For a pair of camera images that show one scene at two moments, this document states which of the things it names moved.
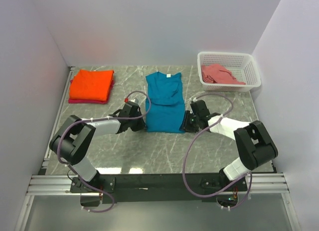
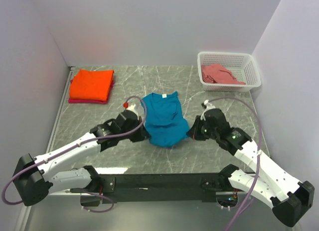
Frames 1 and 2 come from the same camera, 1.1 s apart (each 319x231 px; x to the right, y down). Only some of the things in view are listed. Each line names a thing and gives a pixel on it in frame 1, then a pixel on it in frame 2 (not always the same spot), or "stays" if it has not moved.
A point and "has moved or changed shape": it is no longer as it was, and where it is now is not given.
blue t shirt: x=168 y=107 has moved or changed shape
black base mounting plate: x=159 y=188 stays
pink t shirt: x=218 y=74 stays
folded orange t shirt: x=93 y=85 stays
